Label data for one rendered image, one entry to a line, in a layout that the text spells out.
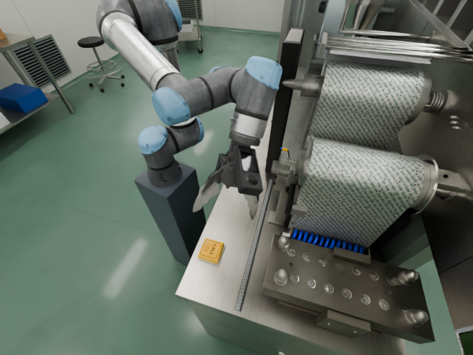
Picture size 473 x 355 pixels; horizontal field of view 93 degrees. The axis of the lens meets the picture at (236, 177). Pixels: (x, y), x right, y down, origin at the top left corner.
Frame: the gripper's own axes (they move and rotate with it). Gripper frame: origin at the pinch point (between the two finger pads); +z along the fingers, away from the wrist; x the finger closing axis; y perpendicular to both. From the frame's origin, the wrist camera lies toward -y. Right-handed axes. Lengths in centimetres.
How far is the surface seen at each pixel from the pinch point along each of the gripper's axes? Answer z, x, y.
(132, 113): 23, 67, 289
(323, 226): -0.1, -30.6, 1.9
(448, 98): -42, -50, 1
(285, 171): -11.7, -17.7, 10.6
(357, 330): 17.3, -35.9, -16.6
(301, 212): -3.7, -21.3, 1.5
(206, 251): 22.6, -2.7, 16.2
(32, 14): -61, 205, 349
